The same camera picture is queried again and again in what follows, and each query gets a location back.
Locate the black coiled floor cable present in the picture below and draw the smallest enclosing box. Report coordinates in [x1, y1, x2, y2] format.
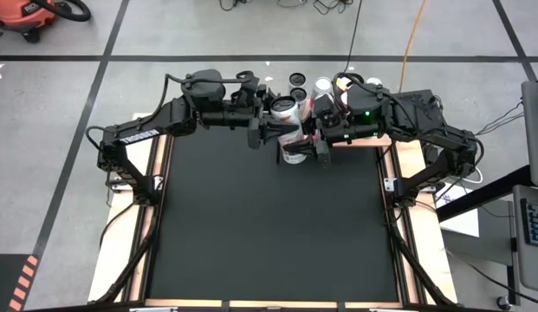
[341, 0, 364, 75]

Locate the orange shop vacuum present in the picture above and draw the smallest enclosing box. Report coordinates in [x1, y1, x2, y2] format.
[0, 0, 57, 43]

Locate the grey keyboard tray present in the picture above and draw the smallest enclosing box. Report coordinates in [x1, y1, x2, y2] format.
[509, 184, 538, 296]

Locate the black computer keyboard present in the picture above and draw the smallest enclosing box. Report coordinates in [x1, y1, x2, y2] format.
[522, 198, 538, 249]

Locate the yellow extension cord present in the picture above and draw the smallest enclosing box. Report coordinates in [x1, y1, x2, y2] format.
[398, 0, 427, 93]

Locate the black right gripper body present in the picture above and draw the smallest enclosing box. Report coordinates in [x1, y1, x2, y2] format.
[311, 110, 354, 146]

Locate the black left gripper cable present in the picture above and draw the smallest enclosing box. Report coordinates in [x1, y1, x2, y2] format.
[158, 71, 256, 116]

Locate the black cart crossbar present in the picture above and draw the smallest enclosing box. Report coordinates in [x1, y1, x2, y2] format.
[436, 164, 534, 223]

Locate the white paper sheet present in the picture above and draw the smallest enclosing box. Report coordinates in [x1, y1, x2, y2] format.
[435, 181, 481, 238]

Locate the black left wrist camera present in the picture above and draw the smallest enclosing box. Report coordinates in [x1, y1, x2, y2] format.
[231, 80, 261, 107]

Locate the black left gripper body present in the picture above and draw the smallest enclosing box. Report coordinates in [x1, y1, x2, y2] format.
[224, 99, 272, 131]

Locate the grey clamp bracket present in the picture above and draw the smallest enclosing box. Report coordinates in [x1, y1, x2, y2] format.
[106, 179, 129, 194]

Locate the white power cable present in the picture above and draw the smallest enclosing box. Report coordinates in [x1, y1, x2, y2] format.
[461, 166, 484, 185]

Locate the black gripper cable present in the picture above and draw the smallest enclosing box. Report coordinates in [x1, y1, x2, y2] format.
[158, 71, 256, 116]
[332, 71, 366, 105]

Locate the black orange striped floor mat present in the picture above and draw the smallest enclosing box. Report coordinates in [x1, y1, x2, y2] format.
[0, 253, 40, 312]

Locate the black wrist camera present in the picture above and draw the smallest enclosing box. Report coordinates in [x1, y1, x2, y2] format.
[231, 80, 261, 107]
[314, 94, 337, 116]

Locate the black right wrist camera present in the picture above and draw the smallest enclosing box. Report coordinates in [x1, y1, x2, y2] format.
[314, 94, 337, 116]

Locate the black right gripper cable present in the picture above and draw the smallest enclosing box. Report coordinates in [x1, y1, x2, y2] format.
[332, 71, 366, 105]

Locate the grey computer cart panel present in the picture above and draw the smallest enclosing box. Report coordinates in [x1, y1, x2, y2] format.
[520, 79, 538, 190]

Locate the light wooden shelf board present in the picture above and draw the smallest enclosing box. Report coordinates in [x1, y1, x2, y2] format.
[279, 98, 393, 148]

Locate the black vacuum hose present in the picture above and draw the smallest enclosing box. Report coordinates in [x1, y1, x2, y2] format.
[34, 0, 93, 23]

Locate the tangled black floor cable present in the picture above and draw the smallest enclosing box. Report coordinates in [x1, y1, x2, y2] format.
[314, 0, 354, 14]
[219, 0, 252, 12]

